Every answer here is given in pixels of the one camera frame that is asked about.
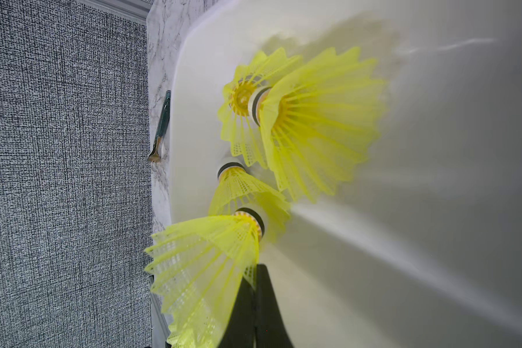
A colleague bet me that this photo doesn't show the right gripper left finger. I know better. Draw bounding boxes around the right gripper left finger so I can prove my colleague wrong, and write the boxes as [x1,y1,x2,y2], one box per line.
[218,278,255,348]

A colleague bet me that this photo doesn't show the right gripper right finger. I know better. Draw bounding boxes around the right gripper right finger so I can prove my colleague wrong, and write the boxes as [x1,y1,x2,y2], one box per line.
[255,264,293,348]

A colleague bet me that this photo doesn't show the yellow shuttlecock six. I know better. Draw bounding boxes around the yellow shuttlecock six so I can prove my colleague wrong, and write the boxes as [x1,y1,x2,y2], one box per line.
[144,207,265,347]

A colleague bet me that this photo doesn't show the white plastic storage box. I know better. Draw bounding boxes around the white plastic storage box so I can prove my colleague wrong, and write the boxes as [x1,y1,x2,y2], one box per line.
[169,1,522,347]

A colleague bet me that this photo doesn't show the yellow shuttlecock one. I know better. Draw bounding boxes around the yellow shuttlecock one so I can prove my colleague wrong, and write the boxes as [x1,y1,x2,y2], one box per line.
[217,47,303,169]

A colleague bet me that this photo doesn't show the yellow shuttlecock two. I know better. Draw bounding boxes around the yellow shuttlecock two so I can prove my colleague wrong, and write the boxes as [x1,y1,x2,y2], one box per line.
[249,46,388,202]

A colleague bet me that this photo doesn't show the yellow shuttlecock five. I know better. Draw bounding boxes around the yellow shuttlecock five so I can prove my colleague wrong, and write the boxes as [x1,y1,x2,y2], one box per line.
[208,157,291,243]

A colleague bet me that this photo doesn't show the green handled brush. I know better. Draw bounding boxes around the green handled brush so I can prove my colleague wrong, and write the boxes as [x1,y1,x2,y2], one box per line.
[148,90,171,162]

